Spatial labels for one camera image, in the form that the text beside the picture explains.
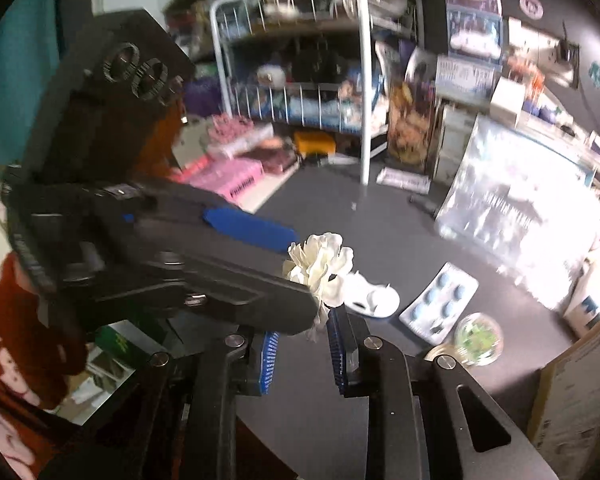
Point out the teal cloth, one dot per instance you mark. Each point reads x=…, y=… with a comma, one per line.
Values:
x=15, y=70

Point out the white small box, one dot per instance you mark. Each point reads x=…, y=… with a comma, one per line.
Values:
x=507, y=96

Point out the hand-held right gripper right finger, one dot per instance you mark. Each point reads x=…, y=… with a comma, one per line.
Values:
x=336, y=346

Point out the white blue label bag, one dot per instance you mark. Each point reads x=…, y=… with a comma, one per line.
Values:
x=591, y=295

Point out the glossy plastic bag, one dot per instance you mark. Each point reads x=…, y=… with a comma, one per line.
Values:
x=520, y=210

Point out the dark pen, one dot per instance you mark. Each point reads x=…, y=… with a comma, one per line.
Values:
x=422, y=203

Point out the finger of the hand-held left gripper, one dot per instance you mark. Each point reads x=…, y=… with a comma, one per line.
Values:
x=240, y=295
x=250, y=227

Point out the tall printed picture box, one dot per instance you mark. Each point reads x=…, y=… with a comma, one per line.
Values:
x=409, y=120

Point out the pink plastic basket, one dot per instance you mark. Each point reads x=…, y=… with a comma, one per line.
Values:
x=227, y=177

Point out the white plastic holder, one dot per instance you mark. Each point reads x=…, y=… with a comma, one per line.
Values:
x=372, y=300

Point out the white flat packet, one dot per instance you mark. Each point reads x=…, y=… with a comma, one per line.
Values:
x=403, y=178

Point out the blue wall poster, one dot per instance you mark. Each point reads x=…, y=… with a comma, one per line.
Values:
x=472, y=5

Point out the white artificial flower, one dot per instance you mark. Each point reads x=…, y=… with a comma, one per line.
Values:
x=316, y=272

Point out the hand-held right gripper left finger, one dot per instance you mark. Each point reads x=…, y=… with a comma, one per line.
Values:
x=268, y=360

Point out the blue pill blister pack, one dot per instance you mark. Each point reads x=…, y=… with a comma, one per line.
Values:
x=440, y=304

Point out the red printed cloth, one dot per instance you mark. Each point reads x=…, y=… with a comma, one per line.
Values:
x=15, y=350

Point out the yellow box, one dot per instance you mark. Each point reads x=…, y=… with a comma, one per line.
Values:
x=314, y=142

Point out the brown cardboard box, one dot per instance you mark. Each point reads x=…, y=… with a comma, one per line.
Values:
x=577, y=400

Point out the round glass jar green contents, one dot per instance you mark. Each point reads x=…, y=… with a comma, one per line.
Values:
x=478, y=339

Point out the green packet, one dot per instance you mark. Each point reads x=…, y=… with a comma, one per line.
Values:
x=116, y=344

